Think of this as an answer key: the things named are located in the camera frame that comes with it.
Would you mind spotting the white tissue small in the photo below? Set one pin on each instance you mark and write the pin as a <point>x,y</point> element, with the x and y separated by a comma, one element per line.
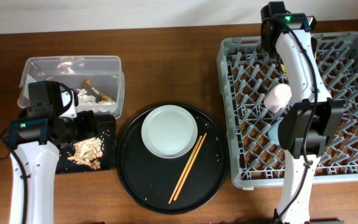
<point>102,106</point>

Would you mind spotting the black rectangular tray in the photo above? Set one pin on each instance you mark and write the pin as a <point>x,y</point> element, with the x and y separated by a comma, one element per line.
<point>106,126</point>

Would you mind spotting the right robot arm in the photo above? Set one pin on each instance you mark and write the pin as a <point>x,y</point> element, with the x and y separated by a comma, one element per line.
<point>313,119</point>

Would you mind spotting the grey dishwasher rack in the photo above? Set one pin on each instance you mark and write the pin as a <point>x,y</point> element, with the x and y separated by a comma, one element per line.
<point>246,75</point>

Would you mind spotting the blue cup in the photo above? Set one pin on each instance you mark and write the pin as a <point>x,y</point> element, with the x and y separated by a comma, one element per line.
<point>273,133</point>

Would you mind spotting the yellow bowl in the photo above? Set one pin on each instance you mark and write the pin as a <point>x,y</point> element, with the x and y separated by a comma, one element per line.
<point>283,69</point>

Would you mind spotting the grey plate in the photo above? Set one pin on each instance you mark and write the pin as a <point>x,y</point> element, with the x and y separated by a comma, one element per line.
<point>169,131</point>

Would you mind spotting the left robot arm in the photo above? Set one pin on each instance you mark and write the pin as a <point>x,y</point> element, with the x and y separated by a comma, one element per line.
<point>34,143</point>

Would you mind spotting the white tissue large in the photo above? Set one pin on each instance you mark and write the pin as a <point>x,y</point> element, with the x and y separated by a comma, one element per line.
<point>84,98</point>

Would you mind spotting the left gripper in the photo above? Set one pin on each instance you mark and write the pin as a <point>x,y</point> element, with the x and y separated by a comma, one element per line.
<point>87,120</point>

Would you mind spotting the pink cup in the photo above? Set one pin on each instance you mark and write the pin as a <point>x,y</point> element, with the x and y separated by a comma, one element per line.
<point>278,97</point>

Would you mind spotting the wooden chopstick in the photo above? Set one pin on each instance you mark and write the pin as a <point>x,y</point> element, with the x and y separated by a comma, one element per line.
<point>184,170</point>
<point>191,165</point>

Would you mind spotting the clear plastic bin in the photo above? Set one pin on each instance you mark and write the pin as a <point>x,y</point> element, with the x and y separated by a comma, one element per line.
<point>104,72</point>

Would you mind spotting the gold foil wrapper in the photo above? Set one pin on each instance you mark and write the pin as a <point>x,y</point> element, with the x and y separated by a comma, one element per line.
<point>87,83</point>

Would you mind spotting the round black serving tray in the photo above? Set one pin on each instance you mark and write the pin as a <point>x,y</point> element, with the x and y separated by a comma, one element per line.
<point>150,180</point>

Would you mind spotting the peanut shells and rice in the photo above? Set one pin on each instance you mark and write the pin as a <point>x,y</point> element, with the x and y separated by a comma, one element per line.
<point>88,152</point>

